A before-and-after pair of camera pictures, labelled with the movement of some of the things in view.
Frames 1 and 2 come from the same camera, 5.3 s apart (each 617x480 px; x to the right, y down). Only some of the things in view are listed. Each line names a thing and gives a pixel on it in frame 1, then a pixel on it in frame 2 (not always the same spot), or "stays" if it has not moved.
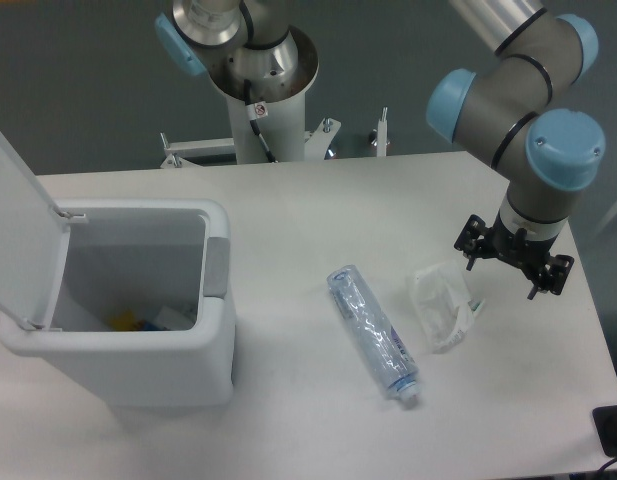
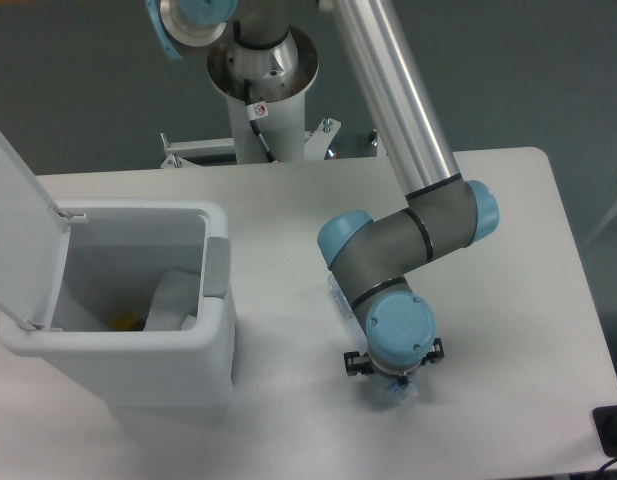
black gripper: x=517 y=247 -> x=362 y=363
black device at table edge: x=612 y=425 stays
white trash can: x=141 y=252 stays
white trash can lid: x=27 y=239 stays
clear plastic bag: x=441 y=307 -> x=175 y=297
